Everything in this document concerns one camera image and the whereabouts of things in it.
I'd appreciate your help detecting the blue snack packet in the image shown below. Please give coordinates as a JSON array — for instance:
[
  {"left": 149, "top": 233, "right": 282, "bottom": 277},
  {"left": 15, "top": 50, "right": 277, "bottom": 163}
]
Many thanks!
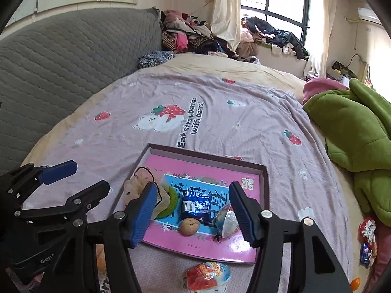
[{"left": 180, "top": 198, "right": 212, "bottom": 224}]

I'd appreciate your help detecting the orange small ball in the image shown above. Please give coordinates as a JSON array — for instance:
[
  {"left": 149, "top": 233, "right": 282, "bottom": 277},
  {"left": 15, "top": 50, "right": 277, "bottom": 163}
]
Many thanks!
[{"left": 350, "top": 277, "right": 361, "bottom": 292}]

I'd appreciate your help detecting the red white snack bag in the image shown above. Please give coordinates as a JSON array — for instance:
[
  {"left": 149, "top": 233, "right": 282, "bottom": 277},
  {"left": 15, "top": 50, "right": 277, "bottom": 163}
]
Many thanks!
[{"left": 358, "top": 217, "right": 377, "bottom": 268}]

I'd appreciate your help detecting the walnut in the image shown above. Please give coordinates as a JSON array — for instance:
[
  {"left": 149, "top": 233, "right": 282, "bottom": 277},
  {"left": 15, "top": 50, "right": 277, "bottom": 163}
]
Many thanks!
[{"left": 179, "top": 218, "right": 200, "bottom": 236}]

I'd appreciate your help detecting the pink shallow box tray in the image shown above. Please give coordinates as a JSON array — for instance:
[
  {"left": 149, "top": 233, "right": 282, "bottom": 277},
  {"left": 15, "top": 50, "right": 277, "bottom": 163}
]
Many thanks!
[{"left": 129, "top": 144, "right": 270, "bottom": 264}]

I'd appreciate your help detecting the toy egg in tray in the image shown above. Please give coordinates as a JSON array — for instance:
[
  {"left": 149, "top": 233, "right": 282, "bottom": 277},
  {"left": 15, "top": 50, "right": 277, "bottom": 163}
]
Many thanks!
[{"left": 213, "top": 203, "right": 240, "bottom": 241}]

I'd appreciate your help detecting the toy egg on bed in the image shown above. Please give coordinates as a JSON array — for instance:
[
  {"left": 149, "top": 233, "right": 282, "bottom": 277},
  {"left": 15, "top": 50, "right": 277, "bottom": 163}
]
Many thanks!
[{"left": 185, "top": 261, "right": 231, "bottom": 292}]

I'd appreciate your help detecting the grey quilted headboard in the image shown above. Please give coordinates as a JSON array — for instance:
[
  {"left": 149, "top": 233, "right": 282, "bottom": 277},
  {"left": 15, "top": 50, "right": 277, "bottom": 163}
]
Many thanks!
[{"left": 1, "top": 8, "right": 161, "bottom": 173}]

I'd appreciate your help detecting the lilac strawberry bear bedsheet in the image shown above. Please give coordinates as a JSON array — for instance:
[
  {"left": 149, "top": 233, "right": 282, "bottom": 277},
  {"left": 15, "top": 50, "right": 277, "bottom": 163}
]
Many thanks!
[{"left": 23, "top": 69, "right": 353, "bottom": 292}]

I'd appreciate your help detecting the green plush blanket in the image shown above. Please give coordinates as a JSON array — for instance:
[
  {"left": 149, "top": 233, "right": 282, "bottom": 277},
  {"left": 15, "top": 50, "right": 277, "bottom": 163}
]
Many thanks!
[{"left": 304, "top": 79, "right": 390, "bottom": 226}]

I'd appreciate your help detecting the dark patterned cloth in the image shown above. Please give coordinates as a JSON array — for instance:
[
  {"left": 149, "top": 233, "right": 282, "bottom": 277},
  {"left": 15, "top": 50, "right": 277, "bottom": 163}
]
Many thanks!
[{"left": 137, "top": 50, "right": 174, "bottom": 69}]

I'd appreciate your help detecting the pink pillow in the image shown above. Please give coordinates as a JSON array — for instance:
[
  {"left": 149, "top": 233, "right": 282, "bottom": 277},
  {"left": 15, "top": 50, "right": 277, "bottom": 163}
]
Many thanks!
[{"left": 302, "top": 78, "right": 348, "bottom": 105}]

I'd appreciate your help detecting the black power strip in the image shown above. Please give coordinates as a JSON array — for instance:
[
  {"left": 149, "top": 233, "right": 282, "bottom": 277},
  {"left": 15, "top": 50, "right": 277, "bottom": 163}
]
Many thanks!
[{"left": 331, "top": 61, "right": 357, "bottom": 79}]

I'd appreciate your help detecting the clothes pile by headboard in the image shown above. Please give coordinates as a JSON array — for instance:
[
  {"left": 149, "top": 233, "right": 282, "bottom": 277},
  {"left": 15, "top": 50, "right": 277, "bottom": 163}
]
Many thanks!
[{"left": 160, "top": 10, "right": 239, "bottom": 60}]

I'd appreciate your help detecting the cream curtain left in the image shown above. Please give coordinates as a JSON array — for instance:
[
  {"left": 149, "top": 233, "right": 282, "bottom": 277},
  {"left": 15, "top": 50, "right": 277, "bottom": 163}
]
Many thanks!
[{"left": 211, "top": 0, "right": 240, "bottom": 50}]

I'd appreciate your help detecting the cream curtain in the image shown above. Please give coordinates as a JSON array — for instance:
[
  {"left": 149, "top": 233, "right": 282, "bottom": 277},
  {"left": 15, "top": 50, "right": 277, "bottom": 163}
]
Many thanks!
[
  {"left": 304, "top": 0, "right": 337, "bottom": 78},
  {"left": 211, "top": 0, "right": 240, "bottom": 50}
]

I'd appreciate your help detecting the clothes pile on windowsill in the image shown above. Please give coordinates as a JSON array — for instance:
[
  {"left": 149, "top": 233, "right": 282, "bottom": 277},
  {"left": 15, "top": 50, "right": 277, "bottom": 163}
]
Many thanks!
[{"left": 240, "top": 17, "right": 309, "bottom": 60}]

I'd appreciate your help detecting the white air conditioner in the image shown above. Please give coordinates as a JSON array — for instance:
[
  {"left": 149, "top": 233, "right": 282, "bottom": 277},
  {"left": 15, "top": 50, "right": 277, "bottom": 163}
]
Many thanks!
[{"left": 358, "top": 7, "right": 382, "bottom": 26}]

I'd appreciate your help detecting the black framed window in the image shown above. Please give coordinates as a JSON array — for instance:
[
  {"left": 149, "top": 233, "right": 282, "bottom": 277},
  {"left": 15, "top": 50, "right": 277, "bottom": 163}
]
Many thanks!
[{"left": 240, "top": 0, "right": 310, "bottom": 43}]

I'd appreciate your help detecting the cream curtain right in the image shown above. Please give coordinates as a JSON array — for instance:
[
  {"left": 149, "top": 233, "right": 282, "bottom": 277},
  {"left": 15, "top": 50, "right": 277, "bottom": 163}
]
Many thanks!
[{"left": 304, "top": 0, "right": 337, "bottom": 78}]

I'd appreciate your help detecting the green fuzzy hair ring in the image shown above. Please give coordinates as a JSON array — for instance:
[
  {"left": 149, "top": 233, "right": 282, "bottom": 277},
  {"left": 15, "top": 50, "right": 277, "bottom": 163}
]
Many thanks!
[{"left": 154, "top": 183, "right": 179, "bottom": 220}]

